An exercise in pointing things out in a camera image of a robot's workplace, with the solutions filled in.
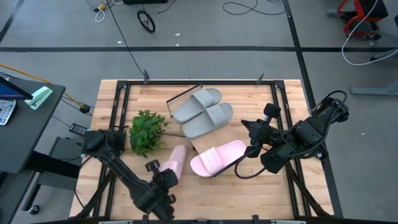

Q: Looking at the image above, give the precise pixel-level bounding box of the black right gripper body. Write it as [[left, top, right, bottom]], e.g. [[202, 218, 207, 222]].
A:
[[244, 103, 282, 158]]

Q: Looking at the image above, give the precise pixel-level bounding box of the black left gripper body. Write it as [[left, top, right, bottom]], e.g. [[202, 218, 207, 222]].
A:
[[145, 159, 177, 205]]

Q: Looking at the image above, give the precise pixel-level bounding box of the pink slide sandal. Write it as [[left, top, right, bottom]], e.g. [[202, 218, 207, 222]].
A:
[[190, 139, 248, 179], [158, 144, 188, 181]]

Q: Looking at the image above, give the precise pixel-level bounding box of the grey slide sandal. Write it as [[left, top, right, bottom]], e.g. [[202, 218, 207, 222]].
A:
[[172, 88, 223, 125], [182, 102, 234, 139]]

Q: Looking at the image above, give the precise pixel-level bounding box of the artificial green leafy plant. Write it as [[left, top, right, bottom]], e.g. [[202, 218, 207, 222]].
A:
[[129, 109, 187, 159]]

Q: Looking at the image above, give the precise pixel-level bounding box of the black floor tape strip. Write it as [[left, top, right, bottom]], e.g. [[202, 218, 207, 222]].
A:
[[282, 0, 345, 218], [0, 0, 25, 43], [0, 45, 398, 53]]

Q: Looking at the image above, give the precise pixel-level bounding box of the black power adapter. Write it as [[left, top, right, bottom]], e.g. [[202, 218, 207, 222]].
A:
[[68, 123, 87, 136]]

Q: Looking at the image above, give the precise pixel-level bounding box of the grey desk foot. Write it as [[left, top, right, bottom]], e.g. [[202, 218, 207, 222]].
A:
[[349, 48, 398, 96]]

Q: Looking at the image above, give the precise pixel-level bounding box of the black side desk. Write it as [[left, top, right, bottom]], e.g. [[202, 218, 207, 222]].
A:
[[0, 76, 83, 224]]

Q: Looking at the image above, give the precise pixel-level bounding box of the mint green stapler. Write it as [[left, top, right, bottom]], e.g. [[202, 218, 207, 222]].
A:
[[24, 86, 53, 111]]

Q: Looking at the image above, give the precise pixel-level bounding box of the black floor box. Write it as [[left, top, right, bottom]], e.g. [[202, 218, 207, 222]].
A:
[[123, 0, 169, 5]]

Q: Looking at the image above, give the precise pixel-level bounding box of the white calculator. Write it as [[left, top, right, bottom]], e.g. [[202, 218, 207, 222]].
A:
[[0, 99, 17, 126]]

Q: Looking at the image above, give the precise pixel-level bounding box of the red and black cart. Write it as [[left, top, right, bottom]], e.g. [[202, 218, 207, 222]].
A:
[[326, 0, 389, 40]]

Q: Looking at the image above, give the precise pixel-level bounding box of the monitor with blue screen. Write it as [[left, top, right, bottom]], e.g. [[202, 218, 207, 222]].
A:
[[0, 76, 34, 101]]

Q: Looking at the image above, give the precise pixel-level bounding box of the wooden shelf with black frame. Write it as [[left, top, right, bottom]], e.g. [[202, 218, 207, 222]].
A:
[[165, 83, 249, 179]]

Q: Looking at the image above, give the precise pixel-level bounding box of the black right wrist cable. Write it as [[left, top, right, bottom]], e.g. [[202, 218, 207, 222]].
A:
[[234, 154, 270, 180]]

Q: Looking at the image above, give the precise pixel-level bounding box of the black aluminium table frame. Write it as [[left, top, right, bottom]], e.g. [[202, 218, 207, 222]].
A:
[[74, 79, 335, 222]]

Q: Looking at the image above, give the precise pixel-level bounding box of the black looped floor cable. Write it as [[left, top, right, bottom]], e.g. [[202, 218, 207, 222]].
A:
[[222, 0, 287, 16]]

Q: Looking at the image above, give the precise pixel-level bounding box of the long white cable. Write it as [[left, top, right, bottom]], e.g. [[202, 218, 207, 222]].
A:
[[341, 0, 398, 67]]

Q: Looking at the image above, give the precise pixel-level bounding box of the short black floor cable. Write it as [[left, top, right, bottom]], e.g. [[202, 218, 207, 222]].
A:
[[157, 0, 177, 15]]

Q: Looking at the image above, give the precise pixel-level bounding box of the long black floor cable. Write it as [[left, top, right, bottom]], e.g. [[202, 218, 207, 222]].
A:
[[105, 0, 147, 75]]

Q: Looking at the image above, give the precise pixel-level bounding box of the yellow cable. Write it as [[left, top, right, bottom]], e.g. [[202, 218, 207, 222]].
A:
[[0, 63, 82, 108]]

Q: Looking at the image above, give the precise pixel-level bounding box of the white coiled cable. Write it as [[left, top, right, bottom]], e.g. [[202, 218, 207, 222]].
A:
[[94, 8, 106, 23]]

